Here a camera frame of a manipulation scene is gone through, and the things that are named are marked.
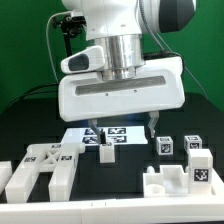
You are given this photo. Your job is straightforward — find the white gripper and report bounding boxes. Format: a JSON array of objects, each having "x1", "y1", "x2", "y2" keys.
[{"x1": 59, "y1": 56, "x2": 185, "y2": 144}]

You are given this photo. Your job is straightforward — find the white chair seat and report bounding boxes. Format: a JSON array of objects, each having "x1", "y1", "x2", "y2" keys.
[{"x1": 143, "y1": 165, "x2": 212, "y2": 198}]

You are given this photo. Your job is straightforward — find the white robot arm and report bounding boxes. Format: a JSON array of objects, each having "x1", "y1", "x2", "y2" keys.
[{"x1": 59, "y1": 0, "x2": 196, "y2": 144}]

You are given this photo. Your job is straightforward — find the white tag sheet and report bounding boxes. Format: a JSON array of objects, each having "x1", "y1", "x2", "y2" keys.
[{"x1": 61, "y1": 126, "x2": 147, "y2": 146}]

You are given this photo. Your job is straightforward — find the white tagged cube left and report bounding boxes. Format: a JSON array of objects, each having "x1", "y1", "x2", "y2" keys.
[{"x1": 156, "y1": 136, "x2": 173, "y2": 155}]

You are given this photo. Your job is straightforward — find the white tagged cube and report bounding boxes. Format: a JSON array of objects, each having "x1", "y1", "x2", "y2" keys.
[
  {"x1": 184, "y1": 135, "x2": 202, "y2": 152},
  {"x1": 156, "y1": 136, "x2": 173, "y2": 155}
]

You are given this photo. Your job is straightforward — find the white tagged cube right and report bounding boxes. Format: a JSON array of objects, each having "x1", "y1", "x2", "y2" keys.
[{"x1": 184, "y1": 135, "x2": 202, "y2": 152}]

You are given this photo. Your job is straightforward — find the white obstacle fence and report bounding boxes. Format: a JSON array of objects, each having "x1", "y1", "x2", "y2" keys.
[{"x1": 0, "y1": 168, "x2": 224, "y2": 224}]

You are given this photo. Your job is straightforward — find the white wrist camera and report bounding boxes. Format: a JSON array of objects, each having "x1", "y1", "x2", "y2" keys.
[{"x1": 61, "y1": 45, "x2": 105, "y2": 74}]

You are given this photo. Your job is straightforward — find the white chair back frame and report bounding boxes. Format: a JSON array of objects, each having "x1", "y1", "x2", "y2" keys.
[{"x1": 5, "y1": 143, "x2": 85, "y2": 203}]

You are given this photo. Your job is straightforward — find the black cables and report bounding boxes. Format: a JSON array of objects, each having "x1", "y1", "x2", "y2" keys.
[{"x1": 4, "y1": 82, "x2": 61, "y2": 109}]

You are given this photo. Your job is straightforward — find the black camera stand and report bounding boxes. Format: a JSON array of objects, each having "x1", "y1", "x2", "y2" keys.
[{"x1": 52, "y1": 15, "x2": 86, "y2": 56}]

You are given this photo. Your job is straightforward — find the grey camera on stand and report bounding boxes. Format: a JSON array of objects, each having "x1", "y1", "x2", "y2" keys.
[{"x1": 71, "y1": 10, "x2": 84, "y2": 18}]

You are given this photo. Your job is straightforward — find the white camera cable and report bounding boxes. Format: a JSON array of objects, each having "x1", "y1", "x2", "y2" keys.
[{"x1": 45, "y1": 11, "x2": 73, "y2": 84}]

